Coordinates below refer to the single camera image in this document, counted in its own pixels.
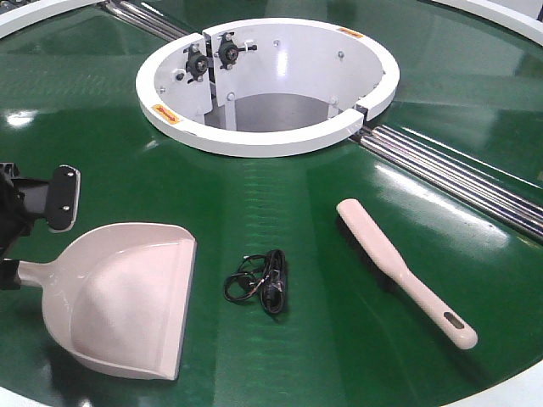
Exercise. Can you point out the left black bearing block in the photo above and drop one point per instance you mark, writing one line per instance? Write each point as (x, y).
(197, 63)

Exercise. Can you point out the right black bearing block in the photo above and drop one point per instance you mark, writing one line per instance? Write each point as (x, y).
(228, 51)

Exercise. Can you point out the white outer conveyor rim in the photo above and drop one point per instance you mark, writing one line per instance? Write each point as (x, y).
(503, 13)

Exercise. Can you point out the pink plastic dustpan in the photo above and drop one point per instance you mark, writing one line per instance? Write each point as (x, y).
(117, 297)

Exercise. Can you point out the pink hand brush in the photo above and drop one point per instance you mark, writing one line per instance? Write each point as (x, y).
(387, 258)

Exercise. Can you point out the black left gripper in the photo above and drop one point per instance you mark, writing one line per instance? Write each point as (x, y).
(23, 201)

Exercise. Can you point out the black bearing block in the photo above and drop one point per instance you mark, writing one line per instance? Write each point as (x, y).
(197, 63)
(228, 51)

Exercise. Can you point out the green conveyor belt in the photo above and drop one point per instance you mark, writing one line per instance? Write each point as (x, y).
(286, 309)

